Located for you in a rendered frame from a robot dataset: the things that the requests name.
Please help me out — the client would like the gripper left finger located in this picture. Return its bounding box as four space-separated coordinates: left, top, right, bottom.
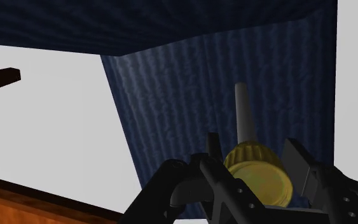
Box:
118 132 270 224

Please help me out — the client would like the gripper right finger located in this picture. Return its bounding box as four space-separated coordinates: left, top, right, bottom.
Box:
280 137 358 224

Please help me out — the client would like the brown wooden furniture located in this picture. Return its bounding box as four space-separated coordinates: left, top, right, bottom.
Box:
0 173 124 224

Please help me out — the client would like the yellow handled grey screwdriver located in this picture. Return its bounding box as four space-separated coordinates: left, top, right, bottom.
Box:
223 81 294 208

